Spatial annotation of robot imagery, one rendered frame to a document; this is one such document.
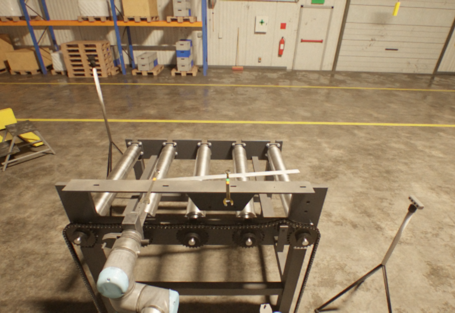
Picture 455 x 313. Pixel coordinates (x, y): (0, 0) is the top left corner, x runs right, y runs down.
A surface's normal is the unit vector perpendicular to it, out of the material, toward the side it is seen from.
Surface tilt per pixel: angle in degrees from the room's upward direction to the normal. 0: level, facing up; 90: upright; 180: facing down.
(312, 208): 90
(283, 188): 0
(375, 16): 90
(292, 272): 90
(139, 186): 0
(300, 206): 90
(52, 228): 0
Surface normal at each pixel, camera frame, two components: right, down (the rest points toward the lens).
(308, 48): 0.01, 0.50
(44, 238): 0.02, -0.86
